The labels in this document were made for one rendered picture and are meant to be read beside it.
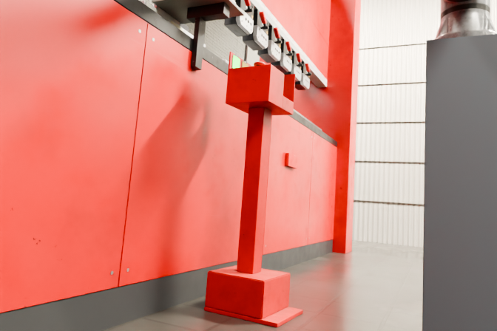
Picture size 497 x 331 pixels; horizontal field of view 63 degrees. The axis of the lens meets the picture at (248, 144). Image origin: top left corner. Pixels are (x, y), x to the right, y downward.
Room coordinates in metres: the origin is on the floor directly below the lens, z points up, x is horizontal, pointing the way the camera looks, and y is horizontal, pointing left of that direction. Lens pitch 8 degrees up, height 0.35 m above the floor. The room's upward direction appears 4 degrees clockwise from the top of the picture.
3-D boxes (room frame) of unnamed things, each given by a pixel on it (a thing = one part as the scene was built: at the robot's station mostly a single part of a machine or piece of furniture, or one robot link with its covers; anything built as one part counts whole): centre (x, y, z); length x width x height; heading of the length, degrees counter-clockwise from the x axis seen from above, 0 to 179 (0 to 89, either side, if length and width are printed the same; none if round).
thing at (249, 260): (1.37, -0.03, 0.39); 0.06 x 0.06 x 0.54; 61
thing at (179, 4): (1.34, 0.21, 1.00); 0.26 x 0.18 x 0.01; 65
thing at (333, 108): (3.53, -0.48, 1.15); 0.85 x 0.25 x 2.30; 65
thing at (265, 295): (1.36, -0.06, 0.06); 0.25 x 0.20 x 0.12; 61
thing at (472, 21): (1.01, -0.54, 0.82); 0.15 x 0.15 x 0.10
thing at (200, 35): (1.32, 0.17, 0.88); 0.14 x 0.04 x 0.22; 65
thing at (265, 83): (1.37, -0.03, 0.75); 0.20 x 0.16 x 0.18; 151
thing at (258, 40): (2.10, 0.00, 1.26); 0.15 x 0.09 x 0.17; 155
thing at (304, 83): (2.82, -0.34, 1.26); 0.15 x 0.09 x 0.17; 155
